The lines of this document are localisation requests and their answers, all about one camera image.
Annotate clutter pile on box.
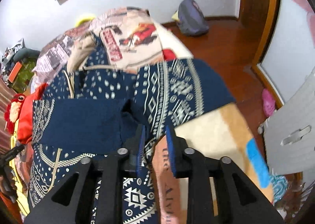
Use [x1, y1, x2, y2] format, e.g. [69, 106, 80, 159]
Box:
[1, 38, 25, 66]

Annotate wooden door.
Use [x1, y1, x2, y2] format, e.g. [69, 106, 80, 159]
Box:
[239, 0, 280, 65]

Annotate yellow garment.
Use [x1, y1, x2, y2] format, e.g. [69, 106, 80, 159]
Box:
[8, 125, 32, 217]

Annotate navy patterned zip cardigan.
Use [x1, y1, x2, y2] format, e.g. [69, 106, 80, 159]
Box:
[28, 58, 237, 224]

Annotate yellow foam ring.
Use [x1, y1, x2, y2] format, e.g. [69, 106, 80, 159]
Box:
[74, 17, 96, 28]

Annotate orange box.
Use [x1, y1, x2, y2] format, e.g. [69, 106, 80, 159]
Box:
[7, 61, 22, 83]

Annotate printed patchwork bed cover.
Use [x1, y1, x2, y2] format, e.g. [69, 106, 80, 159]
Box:
[46, 8, 273, 223]

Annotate red folded garment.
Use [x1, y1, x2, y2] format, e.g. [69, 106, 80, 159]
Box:
[17, 83, 48, 144]

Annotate grey backpack on floor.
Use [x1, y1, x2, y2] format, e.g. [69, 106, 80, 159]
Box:
[176, 0, 209, 36]

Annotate red plush toy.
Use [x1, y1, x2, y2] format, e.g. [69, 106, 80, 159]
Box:
[4, 93, 26, 134]

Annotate grey green pillow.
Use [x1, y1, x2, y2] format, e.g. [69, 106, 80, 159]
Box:
[13, 48, 40, 63]

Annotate pink slipper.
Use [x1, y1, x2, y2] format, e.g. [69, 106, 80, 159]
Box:
[262, 89, 276, 117]

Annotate striped pink curtain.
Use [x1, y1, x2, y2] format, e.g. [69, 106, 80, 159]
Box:
[0, 79, 16, 154]

